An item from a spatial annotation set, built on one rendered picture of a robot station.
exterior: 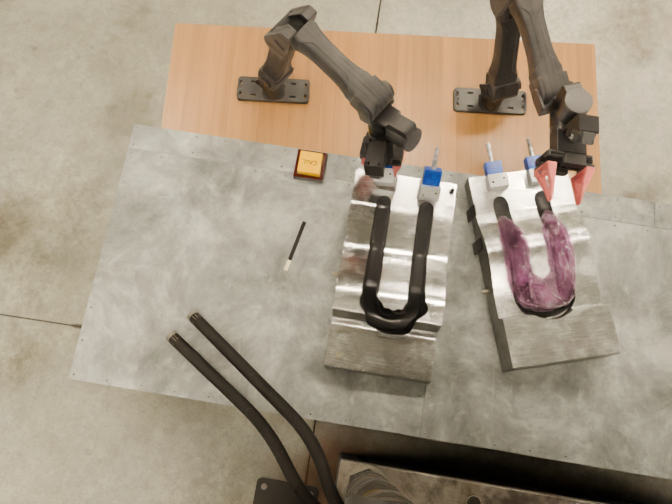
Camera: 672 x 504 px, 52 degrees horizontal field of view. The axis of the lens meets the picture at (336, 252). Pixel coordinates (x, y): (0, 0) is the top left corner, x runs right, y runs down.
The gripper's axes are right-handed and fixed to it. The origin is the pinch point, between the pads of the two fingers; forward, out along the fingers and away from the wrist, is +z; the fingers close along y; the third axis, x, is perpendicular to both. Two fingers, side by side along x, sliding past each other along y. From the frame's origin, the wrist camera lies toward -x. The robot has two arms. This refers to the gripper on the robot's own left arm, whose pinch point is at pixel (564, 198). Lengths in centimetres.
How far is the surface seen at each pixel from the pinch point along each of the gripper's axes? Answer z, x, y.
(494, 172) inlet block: -18.1, 31.0, -2.8
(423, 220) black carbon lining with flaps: -3.2, 33.2, -20.5
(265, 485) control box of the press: 67, 127, -46
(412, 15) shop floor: -124, 117, -5
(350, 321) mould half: 23, 38, -36
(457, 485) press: 60, 42, -7
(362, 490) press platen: 60, -4, -40
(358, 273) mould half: 13, 33, -36
